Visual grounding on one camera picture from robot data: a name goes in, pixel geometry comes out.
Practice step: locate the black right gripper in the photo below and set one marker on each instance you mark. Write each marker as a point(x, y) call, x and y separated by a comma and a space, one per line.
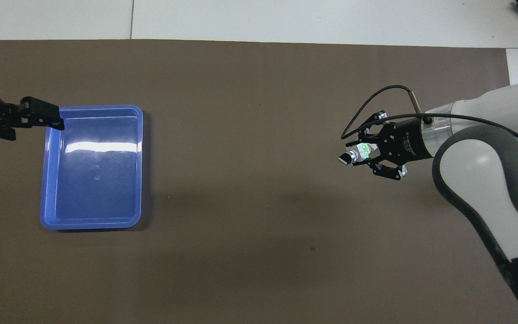
point(405, 139)

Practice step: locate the green knob switch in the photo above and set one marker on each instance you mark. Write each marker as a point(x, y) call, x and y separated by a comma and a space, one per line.
point(359, 153)

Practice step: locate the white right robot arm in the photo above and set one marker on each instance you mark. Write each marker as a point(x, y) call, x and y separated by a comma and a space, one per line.
point(484, 180)

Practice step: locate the blue plastic tray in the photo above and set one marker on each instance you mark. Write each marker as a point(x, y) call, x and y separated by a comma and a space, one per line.
point(92, 180)

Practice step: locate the brown table mat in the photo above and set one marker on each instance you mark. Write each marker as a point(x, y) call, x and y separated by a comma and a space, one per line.
point(259, 189)

